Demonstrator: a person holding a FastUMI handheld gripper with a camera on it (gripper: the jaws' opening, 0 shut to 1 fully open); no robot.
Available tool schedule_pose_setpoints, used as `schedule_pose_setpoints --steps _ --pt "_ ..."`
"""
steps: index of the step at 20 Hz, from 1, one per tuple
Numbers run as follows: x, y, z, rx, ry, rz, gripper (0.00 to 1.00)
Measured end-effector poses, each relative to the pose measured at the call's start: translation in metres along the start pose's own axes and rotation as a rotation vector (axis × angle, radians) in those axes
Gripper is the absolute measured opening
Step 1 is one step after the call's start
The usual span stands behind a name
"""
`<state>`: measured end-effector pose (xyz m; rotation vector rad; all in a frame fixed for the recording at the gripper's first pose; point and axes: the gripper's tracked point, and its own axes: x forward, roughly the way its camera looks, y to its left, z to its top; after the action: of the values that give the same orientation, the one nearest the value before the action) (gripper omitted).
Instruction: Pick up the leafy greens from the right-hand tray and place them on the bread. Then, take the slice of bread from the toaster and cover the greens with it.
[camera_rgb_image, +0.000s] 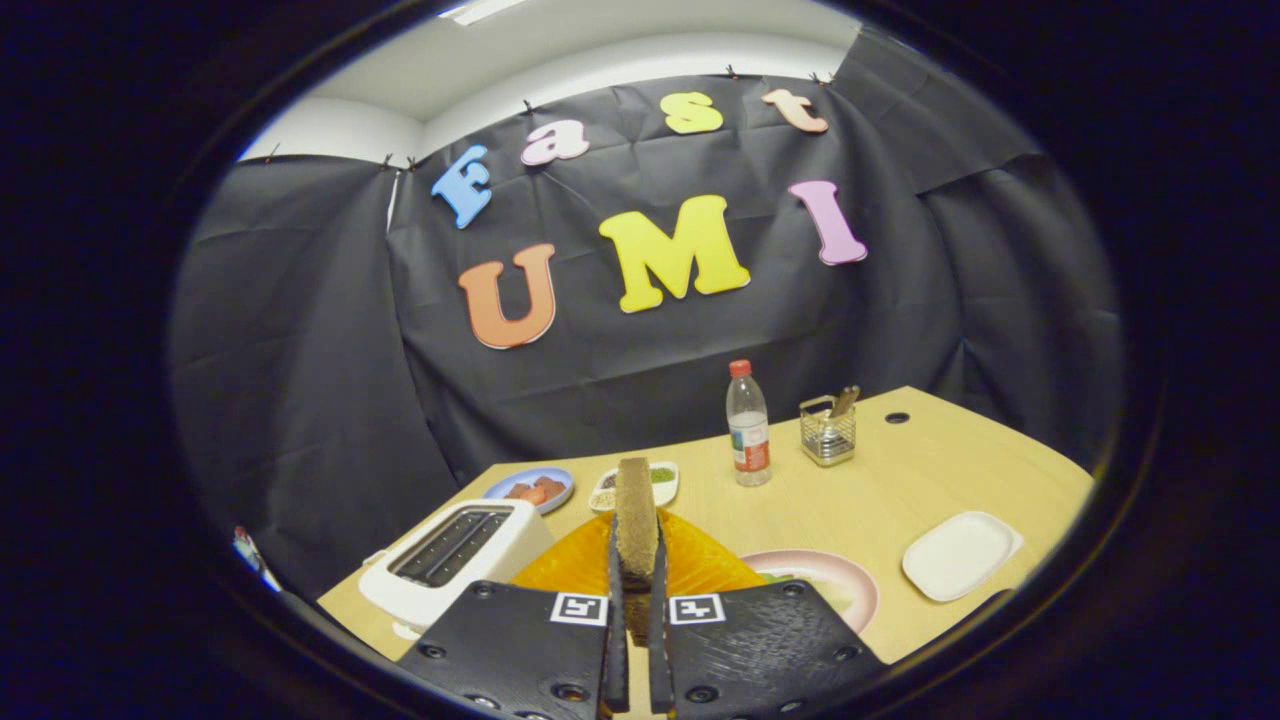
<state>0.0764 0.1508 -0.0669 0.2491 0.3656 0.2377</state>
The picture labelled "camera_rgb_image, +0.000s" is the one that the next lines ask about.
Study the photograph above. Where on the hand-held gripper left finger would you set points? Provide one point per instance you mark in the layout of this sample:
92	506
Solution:
510	650

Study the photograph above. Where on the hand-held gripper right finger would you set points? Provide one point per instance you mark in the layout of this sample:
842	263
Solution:
770	650

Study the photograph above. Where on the brown toast bread slice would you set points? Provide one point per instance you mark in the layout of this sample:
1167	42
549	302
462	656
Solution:
636	520

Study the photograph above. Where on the white toaster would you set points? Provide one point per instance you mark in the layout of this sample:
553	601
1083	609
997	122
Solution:
525	545

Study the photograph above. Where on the pink plate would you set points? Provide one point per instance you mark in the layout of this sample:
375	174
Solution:
866	595

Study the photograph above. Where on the red tomato slices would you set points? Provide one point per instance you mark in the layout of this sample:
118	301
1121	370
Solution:
538	490

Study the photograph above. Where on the blue plate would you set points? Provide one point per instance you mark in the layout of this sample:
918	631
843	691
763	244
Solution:
500	485

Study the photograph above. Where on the white divided seasoning tray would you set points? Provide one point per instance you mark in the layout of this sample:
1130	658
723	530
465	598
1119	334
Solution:
667	482

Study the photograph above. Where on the white rectangular plate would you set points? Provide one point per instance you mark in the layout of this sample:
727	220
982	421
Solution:
960	555

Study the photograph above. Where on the clear plastic water bottle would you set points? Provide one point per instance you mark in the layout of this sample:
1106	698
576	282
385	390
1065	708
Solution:
749	430

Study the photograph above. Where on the ceiling light panel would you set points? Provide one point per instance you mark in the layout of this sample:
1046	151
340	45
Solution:
480	10

